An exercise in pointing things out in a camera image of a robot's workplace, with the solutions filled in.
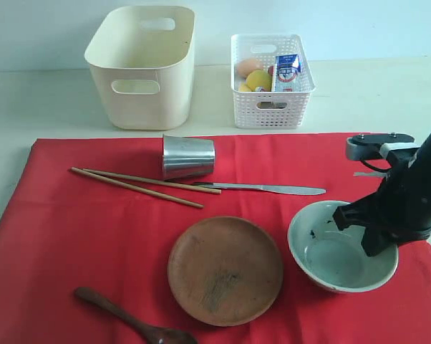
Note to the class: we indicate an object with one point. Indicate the brown egg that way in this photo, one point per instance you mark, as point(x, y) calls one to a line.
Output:
point(245, 67)

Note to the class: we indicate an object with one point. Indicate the yellow cheese wedge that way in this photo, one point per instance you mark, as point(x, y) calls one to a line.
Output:
point(243, 87)

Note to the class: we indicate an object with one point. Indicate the steel table knife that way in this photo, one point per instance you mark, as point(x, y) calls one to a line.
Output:
point(277, 189)

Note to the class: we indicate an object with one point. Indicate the blue white milk carton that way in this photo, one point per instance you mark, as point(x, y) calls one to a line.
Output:
point(287, 69)

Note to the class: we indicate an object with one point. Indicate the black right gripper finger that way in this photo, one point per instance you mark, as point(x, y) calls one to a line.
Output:
point(375, 241)

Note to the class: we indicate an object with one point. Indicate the wooden chopstick upper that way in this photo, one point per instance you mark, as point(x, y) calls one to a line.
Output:
point(154, 181)

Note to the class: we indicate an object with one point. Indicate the wooden chopstick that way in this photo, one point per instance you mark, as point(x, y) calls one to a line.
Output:
point(154, 181)
point(135, 188)

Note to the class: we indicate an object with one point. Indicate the red sausage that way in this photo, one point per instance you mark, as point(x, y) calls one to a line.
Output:
point(271, 70)

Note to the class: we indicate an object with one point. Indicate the yellow lemon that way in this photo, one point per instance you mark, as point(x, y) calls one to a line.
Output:
point(259, 78)

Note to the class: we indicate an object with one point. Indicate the dark wooden spoon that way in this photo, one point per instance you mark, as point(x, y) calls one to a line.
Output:
point(152, 334)

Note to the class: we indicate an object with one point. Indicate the pale green ceramic bowl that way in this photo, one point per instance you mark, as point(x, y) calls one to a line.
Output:
point(334, 259)

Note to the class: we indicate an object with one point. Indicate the steel cup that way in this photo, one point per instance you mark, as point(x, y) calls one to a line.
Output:
point(187, 157)

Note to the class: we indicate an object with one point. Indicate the white perforated plastic basket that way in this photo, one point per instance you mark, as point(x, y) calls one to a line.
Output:
point(259, 108)

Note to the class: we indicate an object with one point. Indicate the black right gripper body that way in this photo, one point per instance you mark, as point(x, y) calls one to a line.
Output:
point(401, 205)

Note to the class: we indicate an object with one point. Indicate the brown wooden plate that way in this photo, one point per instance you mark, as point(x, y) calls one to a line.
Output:
point(225, 271)

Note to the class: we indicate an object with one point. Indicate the cream plastic tub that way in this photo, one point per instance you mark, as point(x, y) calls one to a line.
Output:
point(142, 62)

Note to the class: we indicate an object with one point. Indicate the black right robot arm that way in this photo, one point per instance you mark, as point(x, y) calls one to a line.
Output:
point(420, 158)

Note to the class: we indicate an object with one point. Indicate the wooden chopstick lower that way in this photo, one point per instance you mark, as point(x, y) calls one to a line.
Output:
point(135, 188)

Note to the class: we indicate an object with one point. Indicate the red tablecloth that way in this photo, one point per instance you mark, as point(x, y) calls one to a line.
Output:
point(85, 261)

